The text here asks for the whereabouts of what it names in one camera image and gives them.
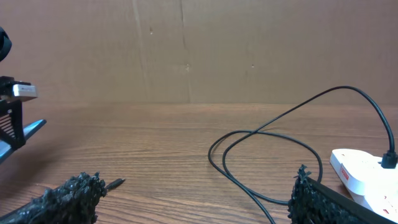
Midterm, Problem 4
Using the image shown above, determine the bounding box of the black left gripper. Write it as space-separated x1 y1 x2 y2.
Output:
1 76 31 150

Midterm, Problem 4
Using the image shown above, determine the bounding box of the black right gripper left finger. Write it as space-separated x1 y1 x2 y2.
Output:
1 172 107 224

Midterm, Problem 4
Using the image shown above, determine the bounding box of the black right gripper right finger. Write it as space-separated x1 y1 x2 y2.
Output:
288 165 395 224

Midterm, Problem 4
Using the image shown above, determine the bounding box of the Galaxy S24+ smartphone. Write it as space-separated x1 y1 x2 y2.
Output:
0 119 47 164

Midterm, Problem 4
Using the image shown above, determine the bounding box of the white power strip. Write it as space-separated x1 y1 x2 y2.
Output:
330 149 397 223

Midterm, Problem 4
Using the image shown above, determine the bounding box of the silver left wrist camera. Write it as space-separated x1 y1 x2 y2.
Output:
11 84 38 102

